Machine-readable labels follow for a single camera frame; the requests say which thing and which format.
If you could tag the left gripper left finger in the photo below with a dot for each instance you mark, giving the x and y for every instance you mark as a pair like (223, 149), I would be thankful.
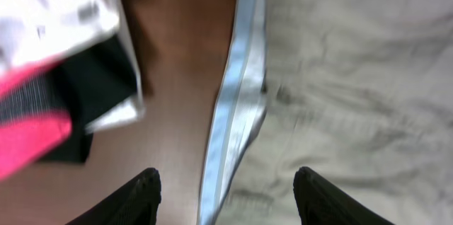
(135, 203)

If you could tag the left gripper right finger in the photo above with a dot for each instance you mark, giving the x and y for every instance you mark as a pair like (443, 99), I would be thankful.
(320, 202)

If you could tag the white black printed shirt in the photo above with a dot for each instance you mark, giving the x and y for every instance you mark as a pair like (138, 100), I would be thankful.
(39, 33)

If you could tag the black red garment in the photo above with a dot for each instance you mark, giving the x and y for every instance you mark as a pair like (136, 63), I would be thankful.
(45, 112)

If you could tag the khaki shorts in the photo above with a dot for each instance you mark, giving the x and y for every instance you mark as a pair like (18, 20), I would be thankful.
(360, 91)

